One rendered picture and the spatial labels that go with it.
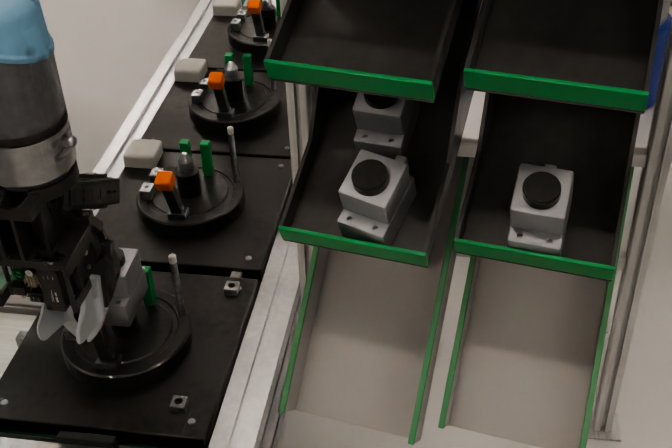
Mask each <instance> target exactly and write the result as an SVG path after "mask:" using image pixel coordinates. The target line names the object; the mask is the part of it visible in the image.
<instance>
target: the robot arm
mask: <svg viewBox="0 0 672 448"><path fill-rule="evenodd" d="M54 49H55V48H54V41H53V38H52V36H51V34H50V33H49V32H48V29H47V25H46V22H45V18H44V15H43V11H42V8H41V4H40V1H39V0H0V266H2V269H3V273H4V276H5V279H6V284H5V285H4V287H3V288H2V290H1V291H0V307H3V306H4V305H5V303H6V301H7V300H8V298H9V297H10V295H20V296H21V297H22V298H26V297H29V298H30V301H31V302H41V312H40V315H39V319H38V323H37V334H38V337H39V338H40V339H41V340H43V341H45V340H47V339H48V338H49V337H50V336H51V335H52V334H54V333H55V332H56V331H57V330H58V329H59V328H60V327H61V326H62V325H64V326H65V327H66V329H67V330H69V331H70V332H71V333H72V334H73V335H74V336H76V341H77V343H78V344H82V343H83V342H84V341H87V342H91V341H92V340H93V339H94V337H95V336H96V335H97V334H98V332H99V331H100V329H101V327H102V325H103V323H104V320H105V317H106V315H107V312H108V309H109V306H110V303H111V300H112V298H113V295H114V292H115V289H116V286H117V283H118V280H119V276H120V262H119V258H118V256H117V253H116V251H115V249H114V240H112V239H107V236H106V233H105V231H104V229H103V225H104V222H103V221H101V220H100V219H98V218H97V217H95V216H94V214H93V210H96V209H102V208H107V205H111V204H117V203H120V178H112V177H107V174H101V173H97V172H93V171H91V172H87V173H80V174H79V169H78V164H77V160H76V158H77V152H76V148H75V146H76V144H77V138H76V137H75V136H74V135H72V131H71V126H70V122H69V118H68V113H67V108H66V103H65V99H64V95H63V90H62V86H61V82H60V77H59V73H58V69H57V64H56V60H55V56H54ZM83 209H88V210H83ZM7 266H8V267H10V269H11V272H12V275H13V280H12V281H11V277H10V274H9V271H8V268H7Z"/></svg>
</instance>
